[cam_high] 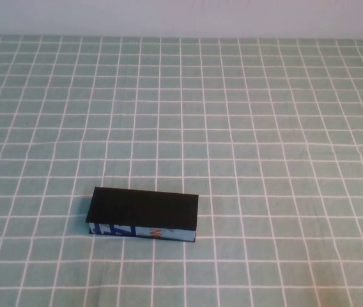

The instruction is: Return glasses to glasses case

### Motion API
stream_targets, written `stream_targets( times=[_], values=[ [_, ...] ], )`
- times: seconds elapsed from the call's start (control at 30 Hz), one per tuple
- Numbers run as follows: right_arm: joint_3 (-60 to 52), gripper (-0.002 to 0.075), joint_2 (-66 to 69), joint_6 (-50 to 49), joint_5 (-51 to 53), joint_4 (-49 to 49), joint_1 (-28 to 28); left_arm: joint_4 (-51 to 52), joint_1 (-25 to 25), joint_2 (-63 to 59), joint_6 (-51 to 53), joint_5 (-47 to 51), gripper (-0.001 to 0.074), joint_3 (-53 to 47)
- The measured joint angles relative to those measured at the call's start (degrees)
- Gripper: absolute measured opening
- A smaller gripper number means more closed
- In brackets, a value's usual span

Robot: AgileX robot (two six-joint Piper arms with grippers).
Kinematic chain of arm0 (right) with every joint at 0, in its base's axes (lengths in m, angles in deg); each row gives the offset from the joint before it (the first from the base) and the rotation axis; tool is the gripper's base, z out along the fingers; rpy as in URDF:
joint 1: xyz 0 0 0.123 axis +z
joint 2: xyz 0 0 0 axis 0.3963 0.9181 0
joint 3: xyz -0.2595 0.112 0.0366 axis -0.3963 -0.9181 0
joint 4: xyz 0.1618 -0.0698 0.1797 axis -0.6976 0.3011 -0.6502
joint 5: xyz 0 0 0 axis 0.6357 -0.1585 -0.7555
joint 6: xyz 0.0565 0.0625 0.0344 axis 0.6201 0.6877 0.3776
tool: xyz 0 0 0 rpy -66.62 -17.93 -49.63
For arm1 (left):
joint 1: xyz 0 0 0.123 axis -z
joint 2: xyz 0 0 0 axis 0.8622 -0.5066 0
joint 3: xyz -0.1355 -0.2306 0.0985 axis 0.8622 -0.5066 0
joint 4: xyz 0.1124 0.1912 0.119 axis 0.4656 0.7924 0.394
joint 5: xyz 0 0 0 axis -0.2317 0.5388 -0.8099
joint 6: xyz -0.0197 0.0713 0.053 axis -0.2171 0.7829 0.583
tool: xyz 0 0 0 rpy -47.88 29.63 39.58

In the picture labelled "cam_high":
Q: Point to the black patterned glasses case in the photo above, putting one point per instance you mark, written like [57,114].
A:
[143,209]

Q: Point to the green checked tablecloth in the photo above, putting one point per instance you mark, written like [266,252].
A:
[181,96]

